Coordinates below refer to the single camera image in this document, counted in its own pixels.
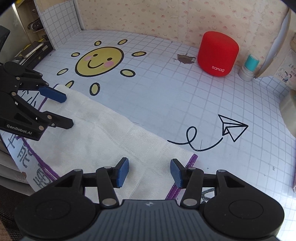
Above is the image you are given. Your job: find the white towel purple trim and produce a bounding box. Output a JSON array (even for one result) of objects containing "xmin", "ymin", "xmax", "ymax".
[{"xmin": 28, "ymin": 85, "xmax": 197, "ymax": 200}]

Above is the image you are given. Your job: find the black stapler on shelf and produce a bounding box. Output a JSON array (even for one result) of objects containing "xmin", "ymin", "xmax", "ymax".
[{"xmin": 12, "ymin": 41, "xmax": 53, "ymax": 69}]

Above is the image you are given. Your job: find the teal capped white bottle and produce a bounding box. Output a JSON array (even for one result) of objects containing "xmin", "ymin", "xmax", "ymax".
[{"xmin": 238, "ymin": 54, "xmax": 259, "ymax": 82}]

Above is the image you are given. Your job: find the red cylindrical speaker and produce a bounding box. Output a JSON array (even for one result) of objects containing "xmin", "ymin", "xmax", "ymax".
[{"xmin": 197, "ymin": 31, "xmax": 239, "ymax": 77}]

